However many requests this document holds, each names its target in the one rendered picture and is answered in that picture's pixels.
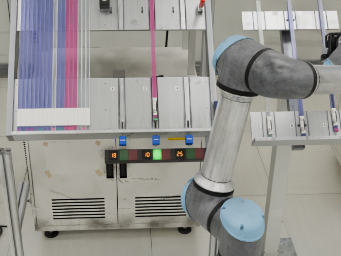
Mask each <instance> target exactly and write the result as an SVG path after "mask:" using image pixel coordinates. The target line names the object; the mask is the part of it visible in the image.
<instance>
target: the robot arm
mask: <svg viewBox="0 0 341 256"><path fill-rule="evenodd" d="M328 35H329V36H328ZM327 36H328V39H327ZM326 48H327V49H326ZM321 62H323V65H312V64H311V63H310V62H308V61H305V60H296V59H293V58H291V57H288V56H286V55H284V54H282V53H280V52H278V51H276V50H273V49H271V48H269V47H267V46H265V45H263V44H260V43H258V42H256V41H255V40H253V39H252V38H248V37H245V36H242V35H234V36H230V37H228V38H227V39H225V40H224V42H221V43H220V45H219V46H218V47H217V49H216V50H215V52H214V55H213V59H212V65H213V67H214V70H215V72H216V73H217V74H218V78H217V83H216V86H217V88H218V89H219V91H220V95H219V99H218V103H217V108H216V112H215V116H214V120H213V124H212V128H211V133H210V137H209V141H208V145H207V149H206V153H205V156H204V161H203V165H202V169H201V171H200V172H198V173H196V174H195V176H194V177H192V178H191V179H190V180H189V181H188V182H187V183H188V184H187V185H185V186H184V188H183V190H182V193H181V205H182V208H183V210H184V211H185V212H186V213H187V214H188V216H189V217H190V218H191V219H193V220H194V221H196V222H197V223H198V224H200V225H201V226H202V227H203V228H204V229H206V230H207V231H208V232H209V233H210V234H212V235H213V236H214V237H215V238H216V239H218V241H219V245H218V253H217V255H216V256H261V250H262V241H263V234H264V230H265V222H264V220H265V218H264V213H263V211H262V209H261V208H260V207H259V205H257V204H256V203H255V202H253V201H251V200H249V199H245V200H244V199H243V198H241V197H235V198H233V192H234V189H235V183H234V182H233V180H232V179H231V178H232V175H233V171H234V166H235V163H236V159H237V155H238V151H239V148H240V145H241V141H242V137H243V133H244V129H245V125H246V122H247V118H248V114H249V110H250V106H251V102H252V100H253V99H255V98H256V97H258V96H259V95H260V96H263V97H267V98H273V99H289V100H297V99H307V98H309V97H310V96H311V95H313V94H341V30H340V33H329V34H327V35H325V44H323V45H322V55H321Z"/></svg>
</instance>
